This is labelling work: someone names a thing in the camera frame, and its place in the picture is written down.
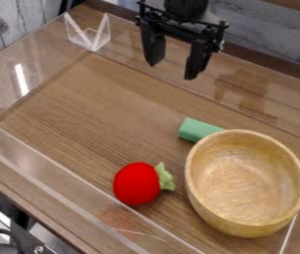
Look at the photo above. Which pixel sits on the clear acrylic enclosure wall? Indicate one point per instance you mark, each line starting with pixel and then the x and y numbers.
pixel 86 107

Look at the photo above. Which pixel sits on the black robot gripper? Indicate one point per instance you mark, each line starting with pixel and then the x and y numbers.
pixel 186 19

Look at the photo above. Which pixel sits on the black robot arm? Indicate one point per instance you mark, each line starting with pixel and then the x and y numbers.
pixel 188 21

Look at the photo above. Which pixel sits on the black metal bracket with bolt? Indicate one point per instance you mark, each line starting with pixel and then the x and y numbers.
pixel 28 243

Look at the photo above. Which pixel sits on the light wooden bowl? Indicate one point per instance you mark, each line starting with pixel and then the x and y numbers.
pixel 243 182

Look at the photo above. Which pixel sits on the red plush fruit green leaves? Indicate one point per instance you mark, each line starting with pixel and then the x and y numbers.
pixel 140 182

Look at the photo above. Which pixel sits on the green rectangular block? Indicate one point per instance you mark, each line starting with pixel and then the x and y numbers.
pixel 195 130

